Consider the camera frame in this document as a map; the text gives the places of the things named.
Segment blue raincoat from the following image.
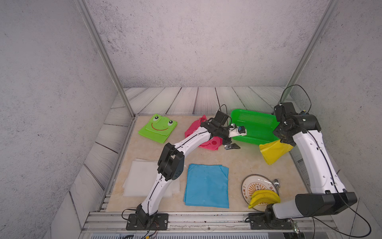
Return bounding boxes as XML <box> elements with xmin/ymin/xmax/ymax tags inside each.
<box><xmin>184</xmin><ymin>164</ymin><xmax>229</xmax><ymax>209</ymax></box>

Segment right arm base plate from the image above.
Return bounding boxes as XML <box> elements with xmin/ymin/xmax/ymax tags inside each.
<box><xmin>245</xmin><ymin>213</ymin><xmax>293</xmax><ymax>230</ymax></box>

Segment frame post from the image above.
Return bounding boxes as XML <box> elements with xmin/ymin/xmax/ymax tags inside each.
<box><xmin>75</xmin><ymin>0</ymin><xmax>135</xmax><ymax>118</ymax></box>
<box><xmin>278</xmin><ymin>0</ymin><xmax>339</xmax><ymax>104</ymax></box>

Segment left frame post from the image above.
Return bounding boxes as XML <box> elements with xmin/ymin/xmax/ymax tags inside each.
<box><xmin>75</xmin><ymin>0</ymin><xmax>135</xmax><ymax>118</ymax></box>

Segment aluminium front rail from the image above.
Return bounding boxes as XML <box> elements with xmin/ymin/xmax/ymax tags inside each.
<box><xmin>79</xmin><ymin>212</ymin><xmax>341</xmax><ymax>239</ymax></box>

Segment yellow bananas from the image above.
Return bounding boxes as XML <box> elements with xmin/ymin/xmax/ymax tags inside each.
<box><xmin>248</xmin><ymin>190</ymin><xmax>281</xmax><ymax>209</ymax></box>

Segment green plastic basket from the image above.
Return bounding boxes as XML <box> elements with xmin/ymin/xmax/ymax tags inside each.
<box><xmin>231</xmin><ymin>109</ymin><xmax>279</xmax><ymax>145</ymax></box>

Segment pink rabbit raincoat folded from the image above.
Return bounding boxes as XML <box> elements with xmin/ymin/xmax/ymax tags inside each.
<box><xmin>185</xmin><ymin>115</ymin><xmax>222</xmax><ymax>150</ymax></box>

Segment green frog raincoat folded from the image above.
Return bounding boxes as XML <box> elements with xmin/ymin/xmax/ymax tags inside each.
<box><xmin>138</xmin><ymin>114</ymin><xmax>178</xmax><ymax>143</ymax></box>

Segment white raincoat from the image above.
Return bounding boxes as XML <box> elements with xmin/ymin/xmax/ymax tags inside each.
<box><xmin>122</xmin><ymin>158</ymin><xmax>181</xmax><ymax>198</ymax></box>

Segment round patterned plate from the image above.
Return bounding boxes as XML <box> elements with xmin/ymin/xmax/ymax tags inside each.
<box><xmin>241</xmin><ymin>174</ymin><xmax>279</xmax><ymax>205</ymax></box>

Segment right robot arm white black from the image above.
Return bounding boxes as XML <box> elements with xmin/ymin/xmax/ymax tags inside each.
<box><xmin>266</xmin><ymin>102</ymin><xmax>358</xmax><ymax>219</ymax></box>

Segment right frame post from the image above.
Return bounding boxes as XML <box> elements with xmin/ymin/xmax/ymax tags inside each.
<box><xmin>278</xmin><ymin>0</ymin><xmax>339</xmax><ymax>104</ymax></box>

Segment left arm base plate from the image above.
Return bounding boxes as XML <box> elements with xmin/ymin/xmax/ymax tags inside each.
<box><xmin>126</xmin><ymin>213</ymin><xmax>169</xmax><ymax>231</ymax></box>

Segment yellow raincoat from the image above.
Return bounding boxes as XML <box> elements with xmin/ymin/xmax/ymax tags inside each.
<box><xmin>259</xmin><ymin>139</ymin><xmax>293</xmax><ymax>165</ymax></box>

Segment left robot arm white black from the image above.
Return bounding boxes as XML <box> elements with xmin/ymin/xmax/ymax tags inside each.
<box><xmin>135</xmin><ymin>110</ymin><xmax>247</xmax><ymax>227</ymax></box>

